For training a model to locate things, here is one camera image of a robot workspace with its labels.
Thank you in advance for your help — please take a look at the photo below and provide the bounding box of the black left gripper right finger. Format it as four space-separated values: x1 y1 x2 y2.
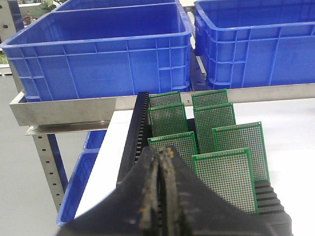
159 146 292 236

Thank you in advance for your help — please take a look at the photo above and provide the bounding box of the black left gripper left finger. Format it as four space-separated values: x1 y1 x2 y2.
57 147 159 236

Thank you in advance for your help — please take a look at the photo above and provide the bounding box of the green perforated circuit board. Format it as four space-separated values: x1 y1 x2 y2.
149 91 182 107
149 103 189 137
148 131 197 171
193 103 236 154
191 89 228 107
192 147 258 215
212 121 269 181

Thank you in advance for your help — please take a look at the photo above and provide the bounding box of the black slotted board rack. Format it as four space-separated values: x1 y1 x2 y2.
115 91 286 217

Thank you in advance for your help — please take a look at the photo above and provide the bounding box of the blue lower bin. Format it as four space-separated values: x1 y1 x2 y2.
56 130 106 227

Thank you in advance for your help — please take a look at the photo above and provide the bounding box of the perforated steel leg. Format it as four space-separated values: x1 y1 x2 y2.
33 134 68 211

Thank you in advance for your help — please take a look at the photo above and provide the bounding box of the blue plastic crate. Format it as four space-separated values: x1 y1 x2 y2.
194 0 315 89
54 0 180 11
1 3 192 101

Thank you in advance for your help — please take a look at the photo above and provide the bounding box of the steel shelf rail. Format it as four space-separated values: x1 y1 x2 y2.
9 84 315 135

